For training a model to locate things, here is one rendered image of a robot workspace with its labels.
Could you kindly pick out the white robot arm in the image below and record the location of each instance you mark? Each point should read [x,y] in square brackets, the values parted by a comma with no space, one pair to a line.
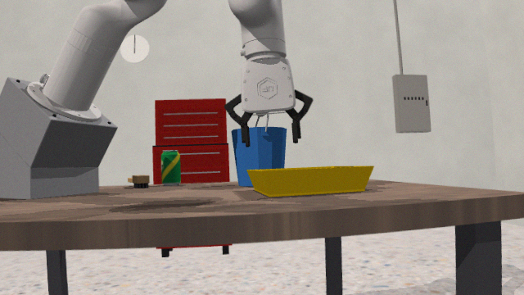
[99,30]

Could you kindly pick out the blue bucket with handle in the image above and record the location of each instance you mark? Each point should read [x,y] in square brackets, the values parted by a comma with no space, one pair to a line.
[266,151]

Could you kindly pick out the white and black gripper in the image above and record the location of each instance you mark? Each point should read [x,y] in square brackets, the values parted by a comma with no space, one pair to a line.
[268,89]

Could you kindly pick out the olive-yellow shallow tray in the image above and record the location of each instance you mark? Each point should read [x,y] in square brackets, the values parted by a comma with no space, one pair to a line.
[310,180]

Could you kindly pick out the green drink can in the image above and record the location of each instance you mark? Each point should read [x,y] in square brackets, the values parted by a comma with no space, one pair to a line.
[170,168]

